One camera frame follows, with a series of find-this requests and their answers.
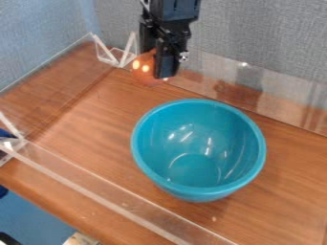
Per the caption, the blue plastic bowl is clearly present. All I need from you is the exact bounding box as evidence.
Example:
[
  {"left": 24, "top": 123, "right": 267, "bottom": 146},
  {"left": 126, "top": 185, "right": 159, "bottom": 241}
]
[{"left": 131, "top": 99, "right": 267, "bottom": 203}]

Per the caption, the clear acrylic barrier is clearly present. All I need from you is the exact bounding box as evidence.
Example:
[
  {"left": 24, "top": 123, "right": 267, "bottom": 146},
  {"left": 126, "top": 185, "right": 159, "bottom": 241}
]
[
  {"left": 163, "top": 48, "right": 327, "bottom": 137},
  {"left": 0, "top": 32, "right": 98, "bottom": 97},
  {"left": 0, "top": 113, "right": 238, "bottom": 245}
]

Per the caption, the clear acrylic left barrier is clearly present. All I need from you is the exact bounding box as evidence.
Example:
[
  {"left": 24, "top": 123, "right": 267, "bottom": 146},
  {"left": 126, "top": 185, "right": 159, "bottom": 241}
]
[{"left": 0, "top": 32, "right": 98, "bottom": 97}]

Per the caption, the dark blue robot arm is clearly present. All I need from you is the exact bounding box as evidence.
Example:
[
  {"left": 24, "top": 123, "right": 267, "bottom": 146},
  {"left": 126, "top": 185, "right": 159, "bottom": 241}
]
[{"left": 139, "top": 0, "right": 201, "bottom": 78}]

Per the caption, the clear acrylic front barrier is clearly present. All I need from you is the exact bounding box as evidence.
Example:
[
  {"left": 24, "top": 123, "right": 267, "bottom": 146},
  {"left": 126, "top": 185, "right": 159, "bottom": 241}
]
[{"left": 0, "top": 113, "right": 238, "bottom": 245}]

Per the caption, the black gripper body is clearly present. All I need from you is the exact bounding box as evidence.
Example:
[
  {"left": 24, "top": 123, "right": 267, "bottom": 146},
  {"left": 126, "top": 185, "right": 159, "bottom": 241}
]
[{"left": 139, "top": 13, "right": 193, "bottom": 59}]

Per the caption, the clear acrylic corner bracket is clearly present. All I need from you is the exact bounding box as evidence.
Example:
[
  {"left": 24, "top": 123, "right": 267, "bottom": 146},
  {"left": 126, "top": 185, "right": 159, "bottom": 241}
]
[{"left": 91, "top": 32, "right": 138, "bottom": 68}]

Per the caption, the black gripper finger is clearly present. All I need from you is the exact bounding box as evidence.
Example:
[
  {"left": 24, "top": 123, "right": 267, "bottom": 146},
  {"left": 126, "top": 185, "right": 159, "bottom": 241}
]
[
  {"left": 155, "top": 45, "right": 181, "bottom": 78},
  {"left": 139, "top": 27, "right": 156, "bottom": 54}
]

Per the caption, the brown white toy mushroom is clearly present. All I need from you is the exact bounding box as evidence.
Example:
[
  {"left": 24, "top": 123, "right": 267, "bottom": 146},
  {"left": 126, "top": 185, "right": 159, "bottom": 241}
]
[{"left": 132, "top": 49, "right": 169, "bottom": 86}]

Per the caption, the clear acrylic back barrier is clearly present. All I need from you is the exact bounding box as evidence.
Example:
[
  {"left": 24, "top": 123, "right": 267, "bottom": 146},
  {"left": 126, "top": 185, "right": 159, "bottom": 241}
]
[{"left": 163, "top": 48, "right": 327, "bottom": 137}]

